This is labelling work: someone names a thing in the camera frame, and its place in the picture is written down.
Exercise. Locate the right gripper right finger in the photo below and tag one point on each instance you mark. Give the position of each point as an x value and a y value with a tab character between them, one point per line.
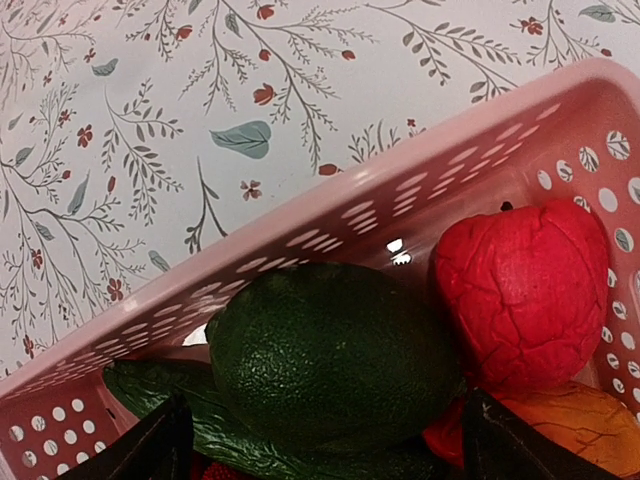
498	444

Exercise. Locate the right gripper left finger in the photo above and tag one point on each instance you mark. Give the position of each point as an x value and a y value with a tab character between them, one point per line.
158	447

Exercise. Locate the red lychee bunch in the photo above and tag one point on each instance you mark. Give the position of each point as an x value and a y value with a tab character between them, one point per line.
203	468

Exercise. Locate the red bumpy fruit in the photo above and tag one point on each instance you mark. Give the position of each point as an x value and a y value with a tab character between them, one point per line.
527	292

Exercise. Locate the pink perforated plastic basket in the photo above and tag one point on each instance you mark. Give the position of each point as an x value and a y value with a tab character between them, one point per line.
572	134

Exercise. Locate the green cucumber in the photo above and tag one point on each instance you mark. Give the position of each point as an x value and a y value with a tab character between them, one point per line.
142	385

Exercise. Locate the orange red mango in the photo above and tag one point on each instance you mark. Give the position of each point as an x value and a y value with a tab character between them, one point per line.
586	421

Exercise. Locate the floral tablecloth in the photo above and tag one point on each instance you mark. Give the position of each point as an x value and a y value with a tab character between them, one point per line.
136	133

